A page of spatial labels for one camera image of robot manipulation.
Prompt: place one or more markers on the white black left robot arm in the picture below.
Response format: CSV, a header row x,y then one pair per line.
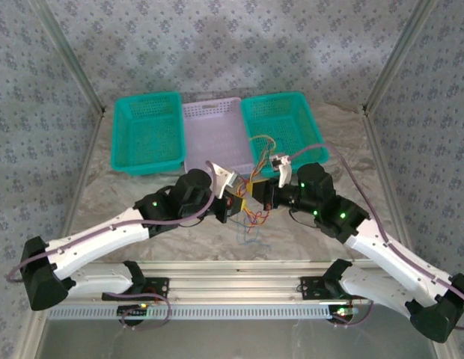
x,y
97,235

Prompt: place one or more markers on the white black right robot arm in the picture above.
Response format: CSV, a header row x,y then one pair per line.
x,y
370,248

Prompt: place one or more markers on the lilac plastic basket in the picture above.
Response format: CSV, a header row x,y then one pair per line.
x,y
217,138

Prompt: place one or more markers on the teal plastic basket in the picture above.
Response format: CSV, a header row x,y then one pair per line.
x,y
288,123
149,131

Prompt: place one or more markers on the small electronics board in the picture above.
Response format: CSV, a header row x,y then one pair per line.
x,y
342,311
132,309

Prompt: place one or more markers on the grey metal panel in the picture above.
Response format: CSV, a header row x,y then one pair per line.
x,y
235,340

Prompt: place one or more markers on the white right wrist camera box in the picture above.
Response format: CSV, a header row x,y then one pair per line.
x,y
282,175

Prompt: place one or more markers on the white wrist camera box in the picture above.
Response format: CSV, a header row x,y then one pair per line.
x,y
222,177
282,175

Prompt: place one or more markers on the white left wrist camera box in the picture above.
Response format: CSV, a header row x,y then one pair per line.
x,y
222,177

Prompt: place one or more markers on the aluminium side rail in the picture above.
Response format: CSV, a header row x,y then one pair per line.
x,y
81,179
385,172

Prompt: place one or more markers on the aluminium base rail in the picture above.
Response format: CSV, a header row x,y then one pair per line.
x,y
235,284

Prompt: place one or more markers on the aluminium corner post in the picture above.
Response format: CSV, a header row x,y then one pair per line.
x,y
71,56
397,56

